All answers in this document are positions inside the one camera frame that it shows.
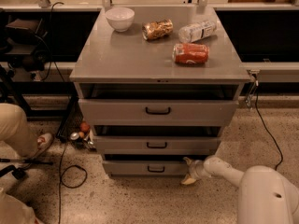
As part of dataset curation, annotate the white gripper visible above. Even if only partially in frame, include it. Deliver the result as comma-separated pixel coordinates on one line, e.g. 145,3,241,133
181,157,206,185

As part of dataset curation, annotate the grey bottom drawer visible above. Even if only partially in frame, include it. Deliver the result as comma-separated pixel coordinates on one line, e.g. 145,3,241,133
103,161,188,176

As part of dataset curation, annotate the grey drawer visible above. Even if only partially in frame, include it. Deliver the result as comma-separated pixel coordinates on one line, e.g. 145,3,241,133
78,99,238,127
103,161,188,176
93,136,221,155

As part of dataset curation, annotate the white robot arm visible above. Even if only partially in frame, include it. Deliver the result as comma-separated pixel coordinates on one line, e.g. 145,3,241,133
181,156,299,224

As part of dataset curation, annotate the grey middle drawer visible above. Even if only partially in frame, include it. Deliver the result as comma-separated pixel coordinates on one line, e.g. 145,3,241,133
93,136,221,155

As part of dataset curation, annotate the grey drawer cabinet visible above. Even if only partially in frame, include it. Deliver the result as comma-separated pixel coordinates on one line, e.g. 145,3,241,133
70,6,249,163

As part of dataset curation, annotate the grey top drawer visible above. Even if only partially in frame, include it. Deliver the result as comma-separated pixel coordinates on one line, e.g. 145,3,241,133
78,99,238,127

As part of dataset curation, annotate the red apple on floor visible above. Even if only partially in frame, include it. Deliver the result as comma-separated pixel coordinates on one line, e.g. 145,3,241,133
79,121,90,133

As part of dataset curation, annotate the red soda can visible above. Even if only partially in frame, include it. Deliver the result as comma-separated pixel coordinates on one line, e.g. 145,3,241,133
172,43,209,64

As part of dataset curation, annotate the silver can on floor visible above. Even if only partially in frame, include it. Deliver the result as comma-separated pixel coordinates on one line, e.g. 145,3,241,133
70,133,79,141

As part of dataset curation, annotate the gold crushed can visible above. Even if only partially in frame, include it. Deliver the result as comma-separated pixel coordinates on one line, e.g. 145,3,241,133
142,19,173,40

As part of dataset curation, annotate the white red sneaker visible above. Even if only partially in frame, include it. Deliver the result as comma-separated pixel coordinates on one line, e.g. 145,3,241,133
27,133,53,160

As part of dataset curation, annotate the white bowl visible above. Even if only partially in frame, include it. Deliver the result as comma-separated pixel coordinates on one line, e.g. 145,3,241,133
105,7,135,32

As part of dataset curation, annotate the black tripod leg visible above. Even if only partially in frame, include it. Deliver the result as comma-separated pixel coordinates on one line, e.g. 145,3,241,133
0,159,52,180

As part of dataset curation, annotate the person's beige trouser leg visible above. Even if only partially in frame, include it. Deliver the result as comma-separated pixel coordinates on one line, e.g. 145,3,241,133
0,104,37,158

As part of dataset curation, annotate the person's near beige knee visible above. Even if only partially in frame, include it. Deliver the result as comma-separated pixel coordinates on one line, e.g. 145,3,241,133
0,188,44,224

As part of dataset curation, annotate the black equipment on shelf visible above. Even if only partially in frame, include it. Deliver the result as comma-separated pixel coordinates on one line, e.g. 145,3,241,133
0,10,50,72

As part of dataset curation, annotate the black adapter cable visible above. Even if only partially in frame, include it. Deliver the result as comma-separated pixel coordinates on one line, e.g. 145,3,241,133
254,87,284,172

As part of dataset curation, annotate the black looped floor cable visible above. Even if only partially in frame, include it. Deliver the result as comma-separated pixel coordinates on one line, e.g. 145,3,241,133
57,142,89,224

